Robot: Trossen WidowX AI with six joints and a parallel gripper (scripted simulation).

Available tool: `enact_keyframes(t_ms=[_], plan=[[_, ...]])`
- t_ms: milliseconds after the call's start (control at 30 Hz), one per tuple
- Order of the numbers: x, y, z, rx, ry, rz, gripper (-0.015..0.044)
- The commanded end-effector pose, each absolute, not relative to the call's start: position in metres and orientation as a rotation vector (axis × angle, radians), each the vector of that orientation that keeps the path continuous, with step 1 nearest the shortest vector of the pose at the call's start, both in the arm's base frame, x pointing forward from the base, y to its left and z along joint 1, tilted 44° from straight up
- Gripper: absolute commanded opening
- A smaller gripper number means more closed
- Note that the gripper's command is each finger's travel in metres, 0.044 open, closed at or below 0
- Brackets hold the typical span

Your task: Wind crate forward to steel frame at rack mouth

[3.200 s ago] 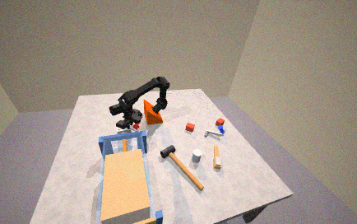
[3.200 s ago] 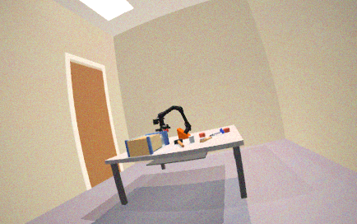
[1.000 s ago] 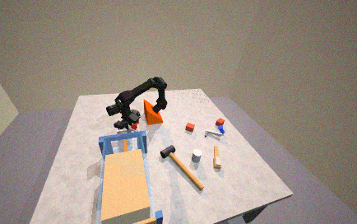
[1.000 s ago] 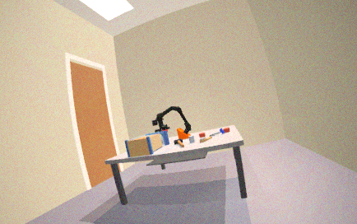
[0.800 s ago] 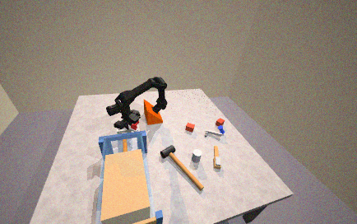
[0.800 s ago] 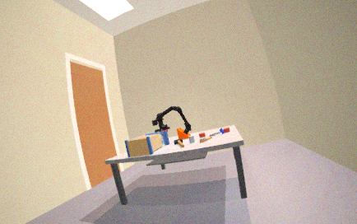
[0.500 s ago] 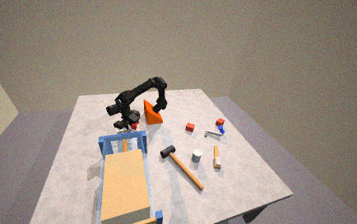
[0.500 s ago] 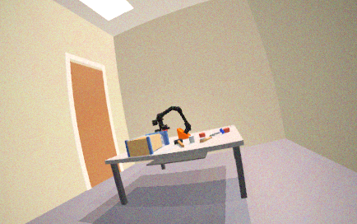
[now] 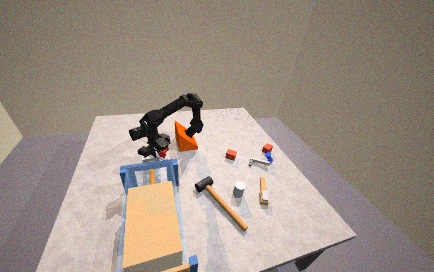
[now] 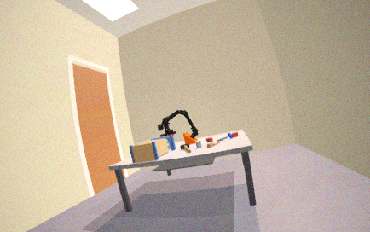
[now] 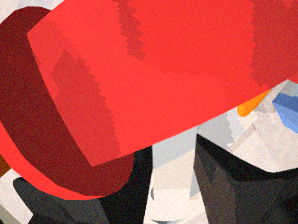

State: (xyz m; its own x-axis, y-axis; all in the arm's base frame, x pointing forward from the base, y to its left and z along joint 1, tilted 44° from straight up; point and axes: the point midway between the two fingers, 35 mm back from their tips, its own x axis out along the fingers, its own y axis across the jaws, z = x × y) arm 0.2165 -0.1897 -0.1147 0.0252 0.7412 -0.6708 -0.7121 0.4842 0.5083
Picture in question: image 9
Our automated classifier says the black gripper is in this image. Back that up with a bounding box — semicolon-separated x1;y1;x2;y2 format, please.
138;133;170;158

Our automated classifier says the grey cylinder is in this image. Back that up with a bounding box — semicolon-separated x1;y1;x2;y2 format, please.
233;181;245;198

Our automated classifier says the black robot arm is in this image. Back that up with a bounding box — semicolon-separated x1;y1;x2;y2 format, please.
129;93;203;151

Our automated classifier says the mallet with dark grey head and orange handle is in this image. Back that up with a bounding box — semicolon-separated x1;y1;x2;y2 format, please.
195;176;248;231

